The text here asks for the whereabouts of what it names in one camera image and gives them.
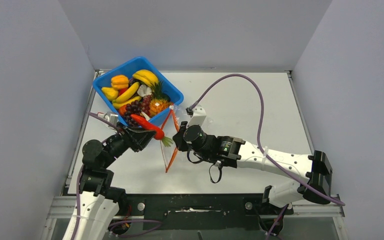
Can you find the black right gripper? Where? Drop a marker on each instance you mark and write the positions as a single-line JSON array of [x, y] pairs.
[[180, 141]]

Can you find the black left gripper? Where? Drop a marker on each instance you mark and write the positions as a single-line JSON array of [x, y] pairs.
[[137, 139]]

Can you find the orange toy carrot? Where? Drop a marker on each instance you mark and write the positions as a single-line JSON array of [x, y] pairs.
[[159, 133]]

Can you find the dark purple toy grapes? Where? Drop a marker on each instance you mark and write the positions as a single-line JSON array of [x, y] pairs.
[[134, 108]]

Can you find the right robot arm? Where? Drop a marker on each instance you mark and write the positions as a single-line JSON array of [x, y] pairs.
[[310, 175]]

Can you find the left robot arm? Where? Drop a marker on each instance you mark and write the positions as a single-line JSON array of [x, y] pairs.
[[97, 201]]

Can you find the small red grape bunch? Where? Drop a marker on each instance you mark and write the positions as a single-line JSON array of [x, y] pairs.
[[145, 103]]

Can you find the orange toy pineapple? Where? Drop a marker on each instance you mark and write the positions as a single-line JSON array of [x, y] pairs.
[[160, 100]]

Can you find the white toy garlic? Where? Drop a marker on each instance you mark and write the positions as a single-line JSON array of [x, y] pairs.
[[144, 90]]

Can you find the yellow toy banana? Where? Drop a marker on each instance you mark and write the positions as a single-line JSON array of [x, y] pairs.
[[127, 94]]

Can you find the yellow toy lemon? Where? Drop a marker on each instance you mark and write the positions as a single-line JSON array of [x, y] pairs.
[[110, 93]]

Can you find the blue plastic bin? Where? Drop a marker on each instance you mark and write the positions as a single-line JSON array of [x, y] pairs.
[[128, 69]]

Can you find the orange toy bell pepper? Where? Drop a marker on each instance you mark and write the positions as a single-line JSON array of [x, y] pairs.
[[120, 82]]

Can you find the yellow banana bunch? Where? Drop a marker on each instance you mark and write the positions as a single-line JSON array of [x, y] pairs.
[[147, 77]]

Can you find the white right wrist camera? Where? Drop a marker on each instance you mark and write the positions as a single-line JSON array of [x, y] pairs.
[[197, 115]]

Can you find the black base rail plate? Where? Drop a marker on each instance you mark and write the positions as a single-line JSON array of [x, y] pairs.
[[244, 211]]

